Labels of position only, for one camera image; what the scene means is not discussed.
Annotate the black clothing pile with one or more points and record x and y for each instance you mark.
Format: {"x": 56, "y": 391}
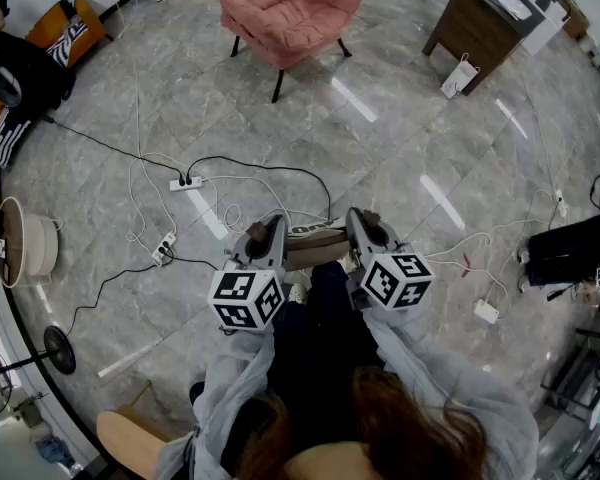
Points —
{"x": 40, "y": 75}

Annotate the person's left forearm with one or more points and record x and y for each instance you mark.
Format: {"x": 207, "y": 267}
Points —
{"x": 240, "y": 368}

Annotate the dark wooden desk cabinet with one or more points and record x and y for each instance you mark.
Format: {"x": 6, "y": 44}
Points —
{"x": 475, "y": 33}

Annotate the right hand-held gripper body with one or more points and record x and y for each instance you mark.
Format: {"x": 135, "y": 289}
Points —
{"x": 395, "y": 280}

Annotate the person's right forearm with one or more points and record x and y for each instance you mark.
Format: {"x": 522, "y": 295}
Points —
{"x": 405, "y": 348}

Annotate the blue cloth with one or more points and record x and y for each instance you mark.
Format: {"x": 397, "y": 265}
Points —
{"x": 55, "y": 450}

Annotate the pink cushioned chair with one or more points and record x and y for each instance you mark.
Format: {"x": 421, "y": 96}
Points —
{"x": 285, "y": 13}

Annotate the black floor fan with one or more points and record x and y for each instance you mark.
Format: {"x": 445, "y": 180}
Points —
{"x": 60, "y": 350}

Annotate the black and white striped cushion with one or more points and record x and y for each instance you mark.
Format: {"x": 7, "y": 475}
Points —
{"x": 10, "y": 135}

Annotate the orange bench seat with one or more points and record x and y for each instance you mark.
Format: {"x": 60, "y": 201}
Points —
{"x": 42, "y": 30}

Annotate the white power adapter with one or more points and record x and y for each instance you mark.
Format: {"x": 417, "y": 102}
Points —
{"x": 486, "y": 311}

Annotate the brown cardboard box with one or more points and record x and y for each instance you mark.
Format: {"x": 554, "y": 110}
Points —
{"x": 576, "y": 18}

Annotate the white paper bag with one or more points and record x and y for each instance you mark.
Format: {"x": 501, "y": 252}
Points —
{"x": 459, "y": 79}

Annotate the white paper sheet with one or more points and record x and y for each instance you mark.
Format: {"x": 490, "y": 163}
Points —
{"x": 507, "y": 0}

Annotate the person's white shoe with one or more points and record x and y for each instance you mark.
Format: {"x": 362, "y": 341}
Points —
{"x": 297, "y": 293}

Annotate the white box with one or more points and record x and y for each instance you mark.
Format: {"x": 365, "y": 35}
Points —
{"x": 545, "y": 23}

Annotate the zebra print cushion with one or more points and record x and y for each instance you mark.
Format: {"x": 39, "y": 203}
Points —
{"x": 67, "y": 40}

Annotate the white power strip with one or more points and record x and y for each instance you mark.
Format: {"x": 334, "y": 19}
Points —
{"x": 561, "y": 203}
{"x": 192, "y": 184}
{"x": 162, "y": 250}

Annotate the black metal rack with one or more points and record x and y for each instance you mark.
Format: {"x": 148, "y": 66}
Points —
{"x": 580, "y": 373}

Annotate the person's legs in black trousers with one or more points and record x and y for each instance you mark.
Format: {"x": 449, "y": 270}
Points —
{"x": 320, "y": 328}

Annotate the light wooden stool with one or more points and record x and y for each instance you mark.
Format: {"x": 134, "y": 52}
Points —
{"x": 125, "y": 443}

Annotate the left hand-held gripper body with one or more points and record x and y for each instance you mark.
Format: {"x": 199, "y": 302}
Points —
{"x": 240, "y": 293}

